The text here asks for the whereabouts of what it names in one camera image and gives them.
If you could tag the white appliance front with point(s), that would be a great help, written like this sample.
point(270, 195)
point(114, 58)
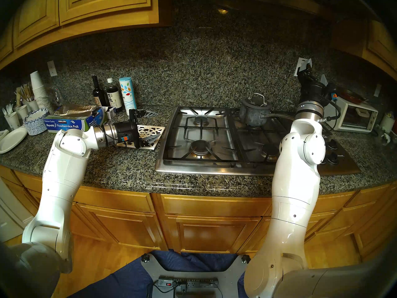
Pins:
point(9, 216)

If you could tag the wooden lower cabinets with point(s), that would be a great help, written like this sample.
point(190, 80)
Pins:
point(211, 232)

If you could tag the blue moving blanket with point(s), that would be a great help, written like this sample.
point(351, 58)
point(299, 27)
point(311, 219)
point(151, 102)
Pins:
point(124, 282)

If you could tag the black base knob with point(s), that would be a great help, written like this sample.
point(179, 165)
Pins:
point(245, 258)
point(145, 257)

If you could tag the clear plastic bag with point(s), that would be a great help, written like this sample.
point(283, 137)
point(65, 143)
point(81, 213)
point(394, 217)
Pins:
point(55, 97)

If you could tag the black stove knob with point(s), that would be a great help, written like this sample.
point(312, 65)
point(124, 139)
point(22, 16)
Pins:
point(332, 158)
point(332, 144)

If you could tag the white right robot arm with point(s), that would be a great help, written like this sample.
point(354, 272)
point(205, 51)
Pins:
point(294, 191)

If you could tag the wooden upper cabinet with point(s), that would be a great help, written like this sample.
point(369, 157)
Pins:
point(93, 5)
point(378, 42)

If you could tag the dark wine bottle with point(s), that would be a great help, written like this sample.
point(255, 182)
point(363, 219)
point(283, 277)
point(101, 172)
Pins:
point(98, 97)

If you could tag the blue aluminium foil box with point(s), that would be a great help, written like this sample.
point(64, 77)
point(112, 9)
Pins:
point(68, 125)

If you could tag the white mug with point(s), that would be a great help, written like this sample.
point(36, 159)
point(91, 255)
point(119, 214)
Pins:
point(387, 123)

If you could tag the white cutout pattern trivet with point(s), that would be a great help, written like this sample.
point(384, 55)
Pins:
point(155, 129)

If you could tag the white wall switch plate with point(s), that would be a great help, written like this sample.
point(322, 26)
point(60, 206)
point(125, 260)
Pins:
point(377, 90)
point(52, 68)

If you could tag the black cast-iron stove grate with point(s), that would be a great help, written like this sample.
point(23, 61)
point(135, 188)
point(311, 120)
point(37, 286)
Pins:
point(251, 161)
point(214, 160)

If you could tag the stack of white paper cups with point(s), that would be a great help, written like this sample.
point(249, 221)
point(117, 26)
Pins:
point(38, 89)

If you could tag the white toaster oven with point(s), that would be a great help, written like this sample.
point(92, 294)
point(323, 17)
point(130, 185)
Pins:
point(356, 117)

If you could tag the blue white leaf-print canister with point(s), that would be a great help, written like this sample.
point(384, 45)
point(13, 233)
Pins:
point(127, 95)

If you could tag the white paper cup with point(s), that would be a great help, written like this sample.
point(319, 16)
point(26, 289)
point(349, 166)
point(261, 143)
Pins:
point(33, 105)
point(13, 120)
point(22, 111)

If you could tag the speckled grey saucepan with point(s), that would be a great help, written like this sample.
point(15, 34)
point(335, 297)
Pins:
point(254, 119)

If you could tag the bunch of white plastic forks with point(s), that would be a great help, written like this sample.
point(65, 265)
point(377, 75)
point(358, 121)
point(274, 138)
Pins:
point(7, 108)

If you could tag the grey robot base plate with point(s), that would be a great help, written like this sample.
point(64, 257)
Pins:
point(229, 275)

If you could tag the blue patterned paper bowls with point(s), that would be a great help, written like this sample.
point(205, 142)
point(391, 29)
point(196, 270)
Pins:
point(35, 126)

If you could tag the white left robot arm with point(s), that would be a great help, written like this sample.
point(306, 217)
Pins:
point(62, 176)

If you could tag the red frying pan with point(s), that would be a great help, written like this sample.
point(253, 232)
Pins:
point(352, 96)

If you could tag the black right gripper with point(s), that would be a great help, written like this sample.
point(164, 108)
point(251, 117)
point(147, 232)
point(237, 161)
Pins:
point(311, 86)

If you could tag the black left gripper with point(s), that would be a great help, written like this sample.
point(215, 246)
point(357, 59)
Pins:
point(125, 129)

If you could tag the stainless steel gas cooktop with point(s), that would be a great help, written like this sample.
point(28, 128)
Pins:
point(198, 170)

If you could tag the bunch of wooden stirrers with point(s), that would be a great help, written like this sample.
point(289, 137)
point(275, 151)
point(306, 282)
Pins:
point(27, 92)

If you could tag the soy sauce bottle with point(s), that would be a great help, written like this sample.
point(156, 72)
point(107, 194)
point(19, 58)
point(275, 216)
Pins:
point(113, 98)

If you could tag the small white carton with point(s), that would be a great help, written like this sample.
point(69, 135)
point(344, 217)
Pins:
point(111, 112)

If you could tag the white wall power outlet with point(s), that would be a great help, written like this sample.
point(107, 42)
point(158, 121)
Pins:
point(299, 63)

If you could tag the white paper plates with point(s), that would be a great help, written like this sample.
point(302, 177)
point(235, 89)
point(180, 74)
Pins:
point(12, 140)

